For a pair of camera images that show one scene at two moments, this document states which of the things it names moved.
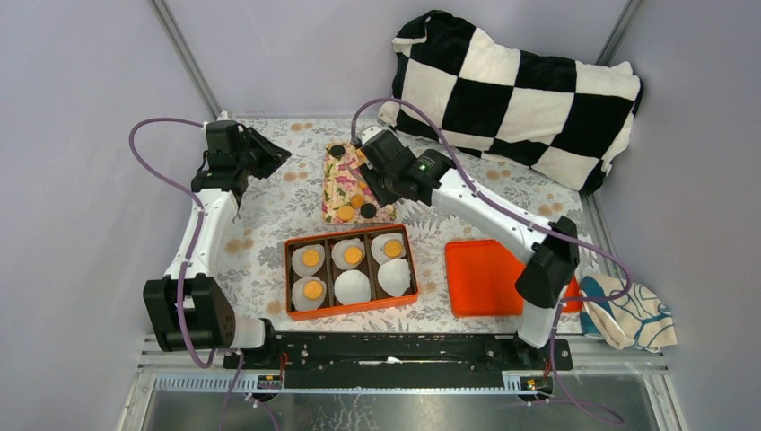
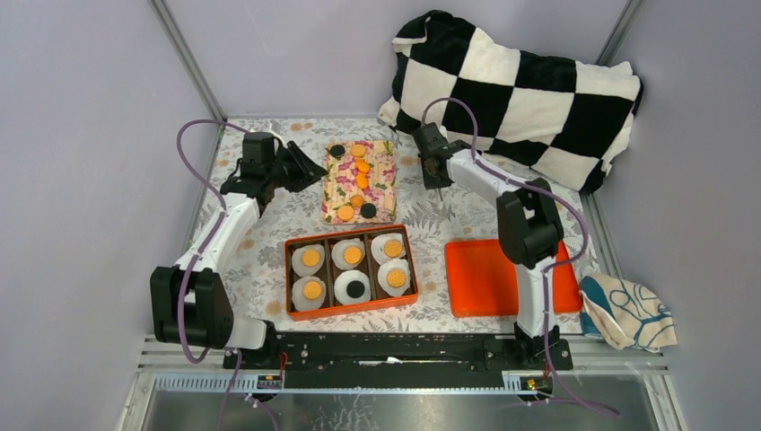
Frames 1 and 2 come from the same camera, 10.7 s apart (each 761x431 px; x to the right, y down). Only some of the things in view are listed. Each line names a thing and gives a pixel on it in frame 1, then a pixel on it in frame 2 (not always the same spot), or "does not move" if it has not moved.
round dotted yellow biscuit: (310, 258) does not move
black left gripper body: (257, 158) to (290, 170)
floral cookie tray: (347, 195) does not move
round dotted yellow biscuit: (393, 248) does not move
